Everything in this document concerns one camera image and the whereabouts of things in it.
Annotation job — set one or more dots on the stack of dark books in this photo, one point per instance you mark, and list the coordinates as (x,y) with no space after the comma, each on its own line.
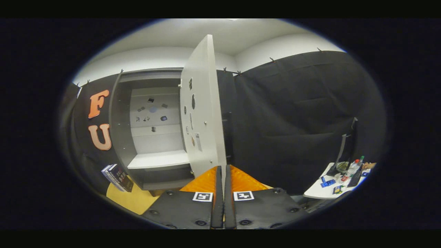
(117,177)

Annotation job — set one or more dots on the white cabinet shelf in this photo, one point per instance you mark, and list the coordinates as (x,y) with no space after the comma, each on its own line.
(158,160)

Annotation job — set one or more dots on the black keyboard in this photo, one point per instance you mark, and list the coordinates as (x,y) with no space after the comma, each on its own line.
(355,179)

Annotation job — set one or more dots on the grey cabinet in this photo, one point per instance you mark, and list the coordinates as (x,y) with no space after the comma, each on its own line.
(120,137)

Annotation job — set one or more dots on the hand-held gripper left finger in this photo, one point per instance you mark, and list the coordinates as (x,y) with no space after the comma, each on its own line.
(217,206)

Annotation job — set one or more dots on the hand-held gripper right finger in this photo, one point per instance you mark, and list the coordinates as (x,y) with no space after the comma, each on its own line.
(229,210)

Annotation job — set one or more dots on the small blue packet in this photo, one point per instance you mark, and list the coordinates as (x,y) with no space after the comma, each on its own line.
(328,183)

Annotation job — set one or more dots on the black backdrop cloth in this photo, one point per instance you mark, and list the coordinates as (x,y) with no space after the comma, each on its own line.
(293,113)

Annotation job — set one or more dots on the clear plastic bottle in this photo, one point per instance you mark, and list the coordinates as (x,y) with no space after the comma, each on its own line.
(353,167)

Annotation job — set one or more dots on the white side table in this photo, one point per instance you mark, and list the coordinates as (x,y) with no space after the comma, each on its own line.
(317,191)

